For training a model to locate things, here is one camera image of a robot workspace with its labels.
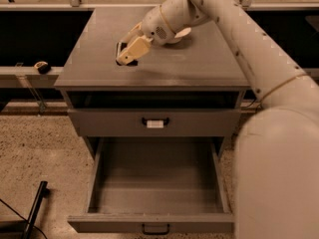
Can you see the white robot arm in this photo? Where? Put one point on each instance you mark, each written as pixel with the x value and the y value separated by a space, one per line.
pixel 276 168

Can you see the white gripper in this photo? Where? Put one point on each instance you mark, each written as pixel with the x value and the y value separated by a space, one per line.
pixel 154 24

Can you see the black rxbar chocolate wrapper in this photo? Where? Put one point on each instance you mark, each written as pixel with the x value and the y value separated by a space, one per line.
pixel 120 47

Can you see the black lower drawer handle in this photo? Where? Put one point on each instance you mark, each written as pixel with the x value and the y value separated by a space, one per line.
pixel 158 230

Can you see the metal bracket left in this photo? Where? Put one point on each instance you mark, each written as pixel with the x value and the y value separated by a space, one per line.
pixel 24 82

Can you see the open grey lower drawer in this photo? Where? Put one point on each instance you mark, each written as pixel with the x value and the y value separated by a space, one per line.
pixel 156 181

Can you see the black upper drawer handle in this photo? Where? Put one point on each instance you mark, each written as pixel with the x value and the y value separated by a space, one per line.
pixel 155 123

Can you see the black pole bottom left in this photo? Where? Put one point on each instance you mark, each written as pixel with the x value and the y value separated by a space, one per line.
pixel 40 195

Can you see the grey upper drawer front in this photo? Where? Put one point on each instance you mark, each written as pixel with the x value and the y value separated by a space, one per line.
pixel 122 122

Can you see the grey drawer cabinet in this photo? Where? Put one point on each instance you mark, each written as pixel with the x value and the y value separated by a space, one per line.
pixel 198 73

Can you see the black drawer handle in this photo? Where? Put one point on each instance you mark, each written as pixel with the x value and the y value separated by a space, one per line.
pixel 155 123
pixel 158 230

